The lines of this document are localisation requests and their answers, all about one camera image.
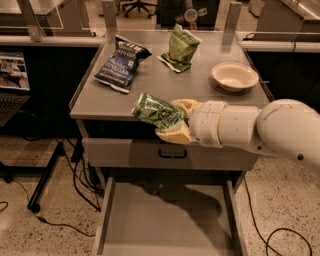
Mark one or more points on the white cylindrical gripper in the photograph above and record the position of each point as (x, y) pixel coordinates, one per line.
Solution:
(206, 122)

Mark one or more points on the green soda can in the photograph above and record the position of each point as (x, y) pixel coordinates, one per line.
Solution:
(157, 112)

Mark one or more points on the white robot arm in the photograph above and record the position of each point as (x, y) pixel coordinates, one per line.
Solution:
(285, 127)

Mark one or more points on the grey drawer cabinet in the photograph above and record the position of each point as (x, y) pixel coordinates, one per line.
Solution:
(102, 112)

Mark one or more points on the closed top drawer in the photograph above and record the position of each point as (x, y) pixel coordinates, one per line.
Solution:
(131, 153)

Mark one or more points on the open middle drawer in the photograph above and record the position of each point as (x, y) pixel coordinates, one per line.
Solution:
(194, 216)

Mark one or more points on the white bowl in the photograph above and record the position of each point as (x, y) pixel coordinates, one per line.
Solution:
(234, 77)

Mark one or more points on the green chip bag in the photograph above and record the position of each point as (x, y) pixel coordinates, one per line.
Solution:
(182, 46)

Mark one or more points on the blue chip bag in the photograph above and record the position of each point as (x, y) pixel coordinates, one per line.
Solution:
(119, 70)

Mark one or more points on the black box with stickers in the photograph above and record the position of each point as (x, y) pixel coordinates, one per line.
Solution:
(190, 14)

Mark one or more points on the black office chair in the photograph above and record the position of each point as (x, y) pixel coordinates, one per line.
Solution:
(139, 5)

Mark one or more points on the laptop computer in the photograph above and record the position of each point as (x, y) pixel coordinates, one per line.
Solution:
(14, 83)

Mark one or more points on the black stand leg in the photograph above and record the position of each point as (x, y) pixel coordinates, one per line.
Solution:
(44, 172)

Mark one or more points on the black drawer handle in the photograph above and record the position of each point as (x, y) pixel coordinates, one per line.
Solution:
(172, 155)

